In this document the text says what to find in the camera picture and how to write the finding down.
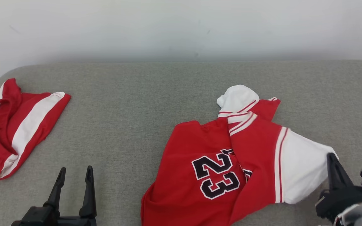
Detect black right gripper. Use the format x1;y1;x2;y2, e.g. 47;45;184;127
315;153;362;221

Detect red shorts with white stripe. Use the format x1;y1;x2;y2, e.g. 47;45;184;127
0;78;72;180

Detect red white number 23 jersey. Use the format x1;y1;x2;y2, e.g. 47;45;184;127
140;85;339;226

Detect grey fabric sofa seat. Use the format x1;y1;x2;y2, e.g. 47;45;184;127
0;60;362;226

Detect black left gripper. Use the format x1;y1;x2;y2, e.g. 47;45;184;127
10;165;97;226

